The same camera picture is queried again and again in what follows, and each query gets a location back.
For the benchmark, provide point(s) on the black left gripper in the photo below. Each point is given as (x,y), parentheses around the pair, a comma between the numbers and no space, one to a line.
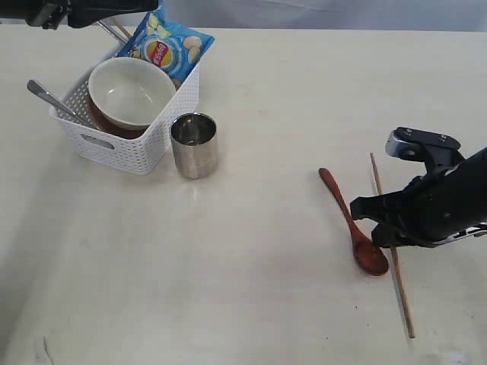
(47,14)

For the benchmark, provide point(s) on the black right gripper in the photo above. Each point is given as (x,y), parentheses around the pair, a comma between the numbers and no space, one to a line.
(422,214)

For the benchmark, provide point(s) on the wooden chopstick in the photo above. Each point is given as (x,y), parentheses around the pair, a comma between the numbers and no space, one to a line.
(119,25)
(402,295)

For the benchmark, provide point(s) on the red-brown wooden spoon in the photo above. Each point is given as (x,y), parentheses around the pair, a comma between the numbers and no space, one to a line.
(368,257)

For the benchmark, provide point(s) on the stainless steel cup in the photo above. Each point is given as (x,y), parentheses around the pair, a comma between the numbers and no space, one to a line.
(194,144)

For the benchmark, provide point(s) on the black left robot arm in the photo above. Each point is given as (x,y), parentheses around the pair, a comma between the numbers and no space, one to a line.
(86,12)

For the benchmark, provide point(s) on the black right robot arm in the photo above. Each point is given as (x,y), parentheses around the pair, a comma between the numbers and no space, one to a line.
(473,171)

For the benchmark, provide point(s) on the stainless steel fork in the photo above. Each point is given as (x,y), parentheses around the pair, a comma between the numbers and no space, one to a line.
(37,89)

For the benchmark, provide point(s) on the white ceramic bowl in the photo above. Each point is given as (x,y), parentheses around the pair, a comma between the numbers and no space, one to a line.
(129,92)

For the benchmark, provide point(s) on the white perforated plastic basket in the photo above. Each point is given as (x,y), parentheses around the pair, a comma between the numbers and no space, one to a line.
(138,156)

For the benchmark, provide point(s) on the blue chips bag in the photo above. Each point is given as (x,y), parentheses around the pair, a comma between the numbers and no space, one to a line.
(172,47)

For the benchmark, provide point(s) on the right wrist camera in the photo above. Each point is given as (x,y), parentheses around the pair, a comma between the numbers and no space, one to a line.
(438,152)

